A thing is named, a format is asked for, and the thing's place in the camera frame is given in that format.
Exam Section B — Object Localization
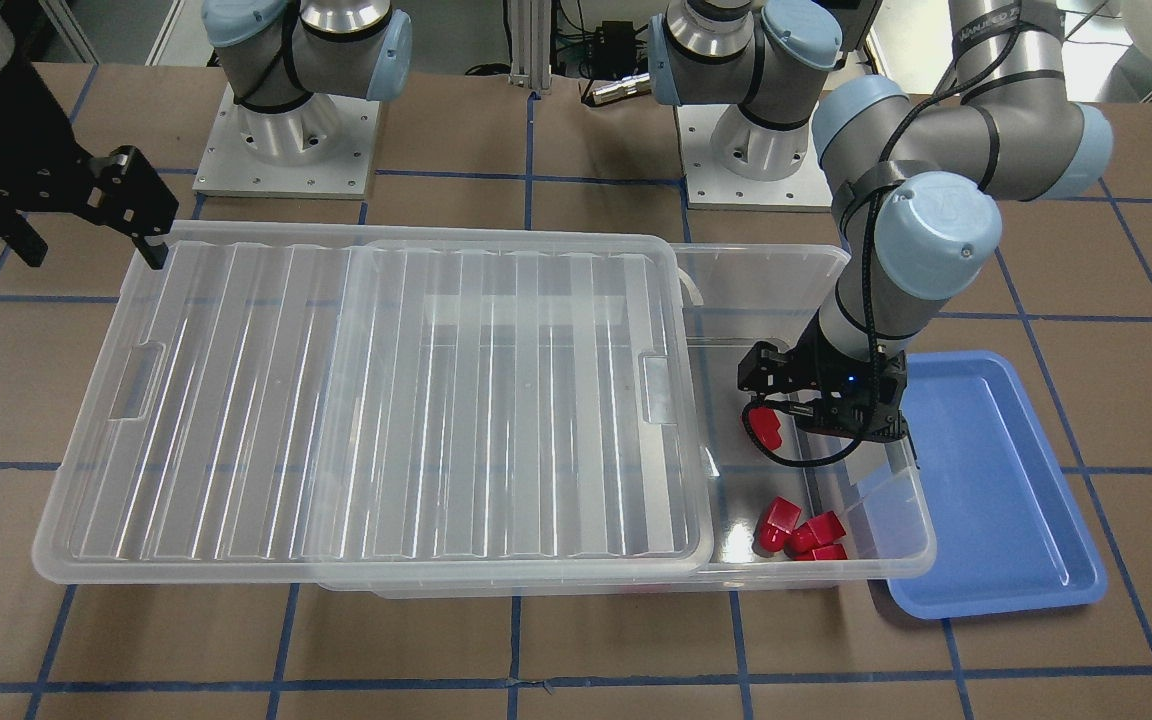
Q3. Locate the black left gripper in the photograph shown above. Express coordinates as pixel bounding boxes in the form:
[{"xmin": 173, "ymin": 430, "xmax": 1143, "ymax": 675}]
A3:
[{"xmin": 736, "ymin": 338, "xmax": 909, "ymax": 454}]

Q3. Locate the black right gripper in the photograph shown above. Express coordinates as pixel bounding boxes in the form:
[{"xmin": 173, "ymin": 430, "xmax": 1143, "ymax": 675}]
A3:
[{"xmin": 0, "ymin": 60, "xmax": 179, "ymax": 270}]

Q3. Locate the clear plastic box lid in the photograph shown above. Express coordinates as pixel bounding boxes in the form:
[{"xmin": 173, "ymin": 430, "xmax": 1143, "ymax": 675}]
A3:
[{"xmin": 32, "ymin": 222, "xmax": 714, "ymax": 594}]

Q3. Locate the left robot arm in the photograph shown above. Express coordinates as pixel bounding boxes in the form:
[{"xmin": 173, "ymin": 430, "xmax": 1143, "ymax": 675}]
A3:
[{"xmin": 646, "ymin": 1, "xmax": 1114, "ymax": 468}]

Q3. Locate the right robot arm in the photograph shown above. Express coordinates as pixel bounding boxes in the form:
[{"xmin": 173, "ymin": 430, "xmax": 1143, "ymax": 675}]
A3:
[{"xmin": 0, "ymin": 15, "xmax": 179, "ymax": 270}]

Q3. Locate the clear plastic storage box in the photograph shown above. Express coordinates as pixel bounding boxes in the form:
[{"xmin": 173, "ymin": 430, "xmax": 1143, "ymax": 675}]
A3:
[{"xmin": 302, "ymin": 242, "xmax": 935, "ymax": 598}]

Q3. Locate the blue plastic tray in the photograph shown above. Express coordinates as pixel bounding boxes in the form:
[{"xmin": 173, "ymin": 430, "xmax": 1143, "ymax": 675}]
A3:
[{"xmin": 888, "ymin": 350, "xmax": 1108, "ymax": 620}]

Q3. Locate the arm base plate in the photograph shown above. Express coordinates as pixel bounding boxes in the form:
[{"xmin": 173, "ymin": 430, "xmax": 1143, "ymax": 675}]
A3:
[
  {"xmin": 675, "ymin": 105, "xmax": 832, "ymax": 213},
  {"xmin": 194, "ymin": 88, "xmax": 384, "ymax": 200}
]

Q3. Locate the black cable bundle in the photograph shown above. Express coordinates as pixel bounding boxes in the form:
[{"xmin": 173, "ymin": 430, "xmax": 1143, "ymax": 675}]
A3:
[{"xmin": 467, "ymin": 0, "xmax": 677, "ymax": 81}]

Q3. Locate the aluminium frame post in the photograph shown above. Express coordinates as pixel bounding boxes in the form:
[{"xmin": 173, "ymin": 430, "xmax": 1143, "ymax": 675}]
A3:
[{"xmin": 506, "ymin": 1, "xmax": 556, "ymax": 96}]

